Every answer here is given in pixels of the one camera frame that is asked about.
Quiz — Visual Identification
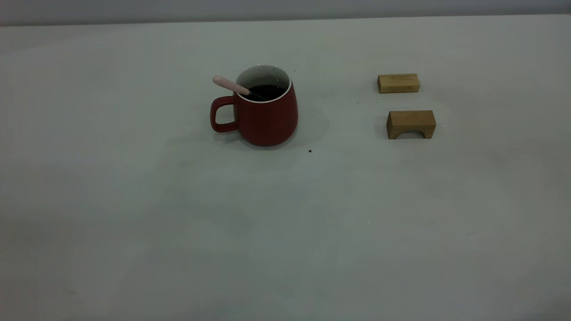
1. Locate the pink handled metal spoon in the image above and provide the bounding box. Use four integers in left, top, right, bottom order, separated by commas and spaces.
212, 75, 269, 101

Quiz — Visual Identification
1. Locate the red ceramic cup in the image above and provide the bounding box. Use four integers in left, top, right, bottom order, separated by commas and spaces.
210, 65, 299, 147

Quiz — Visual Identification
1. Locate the flat wooden block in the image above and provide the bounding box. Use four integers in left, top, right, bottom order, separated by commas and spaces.
377, 74, 420, 94

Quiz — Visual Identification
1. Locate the arched wooden block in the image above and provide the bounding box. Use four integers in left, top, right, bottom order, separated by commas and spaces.
386, 110, 437, 140

